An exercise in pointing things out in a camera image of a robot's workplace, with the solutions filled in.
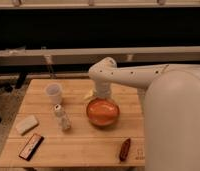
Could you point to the orange bowl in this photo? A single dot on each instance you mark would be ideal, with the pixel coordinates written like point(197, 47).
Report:
point(102, 112)

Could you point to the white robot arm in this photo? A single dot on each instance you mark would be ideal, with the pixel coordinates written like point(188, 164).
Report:
point(171, 109)

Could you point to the grey metal rail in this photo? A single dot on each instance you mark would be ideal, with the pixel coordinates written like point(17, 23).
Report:
point(20, 57)

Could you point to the red black rectangular case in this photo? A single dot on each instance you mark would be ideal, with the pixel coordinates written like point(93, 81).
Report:
point(31, 146)

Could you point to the dark red snack bar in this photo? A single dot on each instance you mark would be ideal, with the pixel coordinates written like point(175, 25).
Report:
point(124, 149)

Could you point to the translucent plastic cup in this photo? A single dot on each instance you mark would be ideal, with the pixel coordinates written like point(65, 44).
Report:
point(54, 92)

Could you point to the wooden table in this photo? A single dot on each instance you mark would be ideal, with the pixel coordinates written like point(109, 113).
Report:
point(83, 145)

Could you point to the white sponge block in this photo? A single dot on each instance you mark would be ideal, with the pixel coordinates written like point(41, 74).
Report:
point(26, 124)

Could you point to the clear plastic bottle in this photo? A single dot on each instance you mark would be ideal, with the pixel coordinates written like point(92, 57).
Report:
point(62, 117)

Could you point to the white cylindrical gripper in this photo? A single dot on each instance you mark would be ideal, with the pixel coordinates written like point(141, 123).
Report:
point(102, 90)

